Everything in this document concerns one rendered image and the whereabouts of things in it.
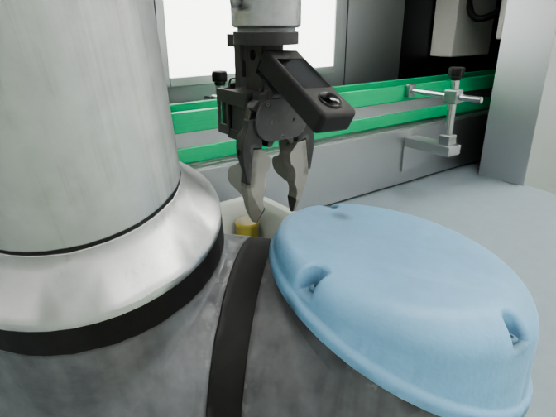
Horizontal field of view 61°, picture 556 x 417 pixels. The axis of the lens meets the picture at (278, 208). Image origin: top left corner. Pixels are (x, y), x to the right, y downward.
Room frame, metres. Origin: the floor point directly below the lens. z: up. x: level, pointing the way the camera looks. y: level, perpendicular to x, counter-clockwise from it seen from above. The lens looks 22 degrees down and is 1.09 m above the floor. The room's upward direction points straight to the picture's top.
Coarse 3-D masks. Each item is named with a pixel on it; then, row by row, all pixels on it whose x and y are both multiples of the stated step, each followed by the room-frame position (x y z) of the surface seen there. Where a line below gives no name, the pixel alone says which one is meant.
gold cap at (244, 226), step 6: (246, 216) 0.66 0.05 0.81; (240, 222) 0.66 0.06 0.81; (246, 222) 0.66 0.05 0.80; (252, 222) 0.66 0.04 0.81; (258, 222) 0.64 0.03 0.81; (240, 228) 0.63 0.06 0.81; (246, 228) 0.63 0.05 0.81; (252, 228) 0.63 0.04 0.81; (240, 234) 0.63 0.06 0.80; (246, 234) 0.63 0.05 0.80; (252, 234) 0.63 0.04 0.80; (258, 234) 0.65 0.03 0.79
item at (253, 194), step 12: (252, 156) 0.50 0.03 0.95; (264, 156) 0.51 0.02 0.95; (240, 168) 0.53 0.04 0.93; (252, 168) 0.50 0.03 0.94; (264, 168) 0.51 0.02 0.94; (228, 180) 0.54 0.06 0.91; (240, 180) 0.52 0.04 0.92; (252, 180) 0.50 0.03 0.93; (264, 180) 0.51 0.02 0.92; (240, 192) 0.52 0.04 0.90; (252, 192) 0.50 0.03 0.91; (264, 192) 0.51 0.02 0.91; (252, 204) 0.50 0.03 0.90; (252, 216) 0.51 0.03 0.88
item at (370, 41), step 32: (352, 0) 1.18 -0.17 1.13; (384, 0) 1.24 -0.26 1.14; (416, 0) 1.32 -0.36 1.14; (352, 32) 1.18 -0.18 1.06; (384, 32) 1.25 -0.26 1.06; (416, 32) 1.33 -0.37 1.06; (352, 64) 1.19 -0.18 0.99; (384, 64) 1.25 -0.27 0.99; (416, 64) 1.34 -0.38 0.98; (448, 64) 1.42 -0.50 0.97; (480, 64) 1.52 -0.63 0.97; (192, 96) 0.93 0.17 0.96
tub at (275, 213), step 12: (228, 204) 0.65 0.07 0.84; (240, 204) 0.66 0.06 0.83; (264, 204) 0.66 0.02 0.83; (276, 204) 0.64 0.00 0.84; (228, 216) 0.65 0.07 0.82; (240, 216) 0.66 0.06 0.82; (264, 216) 0.66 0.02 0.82; (276, 216) 0.63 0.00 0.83; (228, 228) 0.65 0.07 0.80; (264, 228) 0.66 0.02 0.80; (276, 228) 0.63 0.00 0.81
